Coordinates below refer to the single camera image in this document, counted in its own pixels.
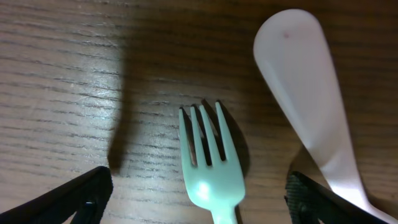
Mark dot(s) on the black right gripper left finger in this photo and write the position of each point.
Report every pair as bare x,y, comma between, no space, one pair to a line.
84,199

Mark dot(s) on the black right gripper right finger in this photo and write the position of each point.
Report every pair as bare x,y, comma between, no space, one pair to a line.
310,202

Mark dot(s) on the pale green plastic fork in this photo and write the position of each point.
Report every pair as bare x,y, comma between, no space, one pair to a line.
219,187

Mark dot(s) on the white plastic spoon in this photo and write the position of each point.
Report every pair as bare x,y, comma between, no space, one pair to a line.
292,54

